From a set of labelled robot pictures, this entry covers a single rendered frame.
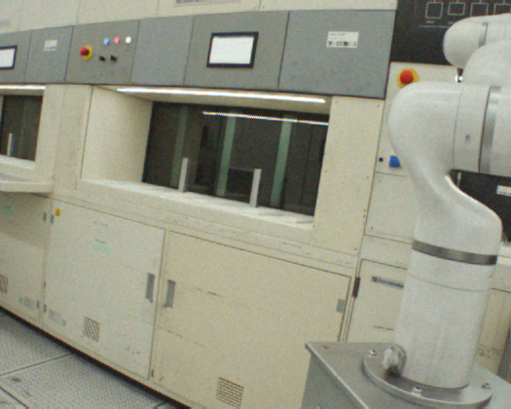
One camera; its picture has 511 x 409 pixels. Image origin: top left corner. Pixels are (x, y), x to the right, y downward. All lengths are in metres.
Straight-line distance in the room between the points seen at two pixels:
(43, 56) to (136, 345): 1.47
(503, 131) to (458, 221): 0.12
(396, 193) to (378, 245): 0.17
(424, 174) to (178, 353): 1.40
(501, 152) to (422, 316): 0.23
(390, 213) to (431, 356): 0.81
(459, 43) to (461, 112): 0.40
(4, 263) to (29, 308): 0.31
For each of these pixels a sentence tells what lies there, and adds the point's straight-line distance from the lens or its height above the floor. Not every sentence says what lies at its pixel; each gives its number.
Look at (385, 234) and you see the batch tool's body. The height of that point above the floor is 0.88.
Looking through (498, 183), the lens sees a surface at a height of 1.09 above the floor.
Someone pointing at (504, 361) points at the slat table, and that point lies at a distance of 1.38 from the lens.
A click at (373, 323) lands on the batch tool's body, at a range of 1.46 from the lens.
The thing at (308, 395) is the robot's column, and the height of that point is 0.68.
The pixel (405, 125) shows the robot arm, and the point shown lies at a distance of 0.64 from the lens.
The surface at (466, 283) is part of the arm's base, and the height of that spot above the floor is 0.92.
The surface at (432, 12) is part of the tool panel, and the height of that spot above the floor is 1.56.
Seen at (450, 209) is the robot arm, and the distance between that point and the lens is 0.62.
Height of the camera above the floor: 1.02
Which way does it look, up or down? 5 degrees down
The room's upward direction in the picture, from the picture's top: 9 degrees clockwise
